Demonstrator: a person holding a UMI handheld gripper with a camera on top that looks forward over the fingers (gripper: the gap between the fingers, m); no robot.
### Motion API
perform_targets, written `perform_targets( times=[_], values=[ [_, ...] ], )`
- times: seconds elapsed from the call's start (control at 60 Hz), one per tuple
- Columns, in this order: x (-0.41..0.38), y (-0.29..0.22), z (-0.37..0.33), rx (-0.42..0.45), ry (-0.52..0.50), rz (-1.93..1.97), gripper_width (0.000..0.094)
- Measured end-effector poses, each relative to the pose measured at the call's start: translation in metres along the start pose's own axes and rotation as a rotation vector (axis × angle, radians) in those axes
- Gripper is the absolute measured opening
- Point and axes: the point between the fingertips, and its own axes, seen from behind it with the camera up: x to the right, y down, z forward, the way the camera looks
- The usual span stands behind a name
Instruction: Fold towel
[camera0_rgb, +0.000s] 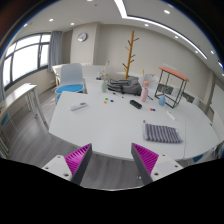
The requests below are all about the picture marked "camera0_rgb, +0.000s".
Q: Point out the gripper magenta ridged right finger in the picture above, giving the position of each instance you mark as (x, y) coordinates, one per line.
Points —
(145, 161)

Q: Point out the gripper magenta ridged left finger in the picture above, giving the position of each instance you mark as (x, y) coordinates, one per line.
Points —
(77, 162)

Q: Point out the grey striped folded towel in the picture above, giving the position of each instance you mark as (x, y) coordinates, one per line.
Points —
(161, 134)

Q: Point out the white marker pen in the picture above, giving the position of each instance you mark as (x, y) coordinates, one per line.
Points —
(170, 115)

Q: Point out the white remote control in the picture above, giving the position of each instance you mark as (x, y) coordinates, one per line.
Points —
(78, 106)

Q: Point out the black rectangular case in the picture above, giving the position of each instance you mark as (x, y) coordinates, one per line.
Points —
(135, 104)

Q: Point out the blue vase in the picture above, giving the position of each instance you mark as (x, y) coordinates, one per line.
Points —
(162, 100)

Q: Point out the pink vase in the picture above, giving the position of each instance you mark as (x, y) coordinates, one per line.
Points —
(144, 92)

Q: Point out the small coloured blocks left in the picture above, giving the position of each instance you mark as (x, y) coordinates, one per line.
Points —
(108, 100)

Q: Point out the grey backpack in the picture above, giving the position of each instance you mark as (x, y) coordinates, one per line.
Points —
(125, 86)

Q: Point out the orange top black side table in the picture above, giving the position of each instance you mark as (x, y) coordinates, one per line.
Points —
(171, 86)

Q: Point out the green vase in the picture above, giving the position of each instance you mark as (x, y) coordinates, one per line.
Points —
(104, 86)

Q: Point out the white side desk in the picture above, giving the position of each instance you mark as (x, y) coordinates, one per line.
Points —
(28, 91)

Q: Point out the white chair blue cushion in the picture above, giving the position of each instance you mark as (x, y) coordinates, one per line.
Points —
(71, 80)

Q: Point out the yellow wooden coat rack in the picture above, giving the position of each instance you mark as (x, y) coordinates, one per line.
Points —
(131, 56)

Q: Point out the large window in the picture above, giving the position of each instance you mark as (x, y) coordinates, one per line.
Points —
(25, 56)

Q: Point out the grey curtain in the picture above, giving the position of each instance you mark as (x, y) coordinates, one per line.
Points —
(54, 51)

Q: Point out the round wall clock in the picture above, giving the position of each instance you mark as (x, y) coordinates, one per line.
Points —
(82, 37)

